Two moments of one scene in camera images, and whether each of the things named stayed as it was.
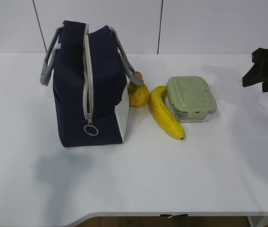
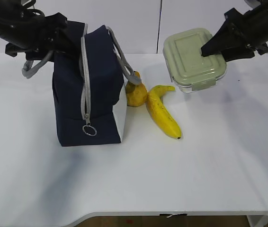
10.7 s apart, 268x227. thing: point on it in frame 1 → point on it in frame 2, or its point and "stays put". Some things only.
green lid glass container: [191, 98] → [188, 69]
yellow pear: [138, 95] stays put
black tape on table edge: [169, 215] stays put
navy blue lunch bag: [89, 70] stays put
